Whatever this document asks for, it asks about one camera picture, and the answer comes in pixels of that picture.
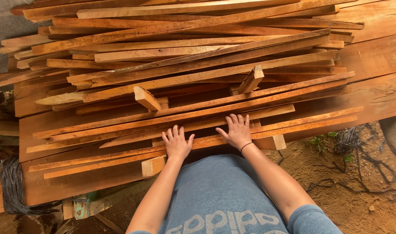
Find person's right hand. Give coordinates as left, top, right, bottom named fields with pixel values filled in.
left=216, top=114, right=253, bottom=151

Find person's left hand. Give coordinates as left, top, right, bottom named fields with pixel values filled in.
left=162, top=125, right=195, bottom=161

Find pale wooden support block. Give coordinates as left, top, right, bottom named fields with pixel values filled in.
left=141, top=155, right=167, bottom=178
left=253, top=134, right=287, bottom=151

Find short wooden offcut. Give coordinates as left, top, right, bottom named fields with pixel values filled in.
left=134, top=86, right=162, bottom=112
left=238, top=65, right=265, bottom=95

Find grey printed t-shirt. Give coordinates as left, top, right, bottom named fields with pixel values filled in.
left=130, top=154, right=343, bottom=234

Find wooden support beam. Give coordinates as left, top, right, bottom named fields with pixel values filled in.
left=61, top=177, right=157, bottom=220

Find small green weeds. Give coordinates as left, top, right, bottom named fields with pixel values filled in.
left=304, top=131, right=355, bottom=163

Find pile of long wooden slats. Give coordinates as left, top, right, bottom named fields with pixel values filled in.
left=0, top=0, right=365, bottom=180

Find wide wooden plank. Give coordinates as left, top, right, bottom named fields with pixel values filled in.
left=261, top=71, right=396, bottom=143
left=339, top=32, right=396, bottom=84
left=18, top=109, right=167, bottom=206
left=313, top=0, right=396, bottom=44

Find tangle of dark roots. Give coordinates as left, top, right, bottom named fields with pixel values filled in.
left=304, top=123, right=396, bottom=203

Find black fibre bundle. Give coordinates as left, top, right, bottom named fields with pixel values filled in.
left=0, top=156, right=62, bottom=216

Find weathered wooden log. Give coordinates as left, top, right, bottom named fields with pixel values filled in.
left=0, top=120, right=20, bottom=137

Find dark wooden post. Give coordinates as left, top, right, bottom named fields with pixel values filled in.
left=379, top=115, right=396, bottom=164

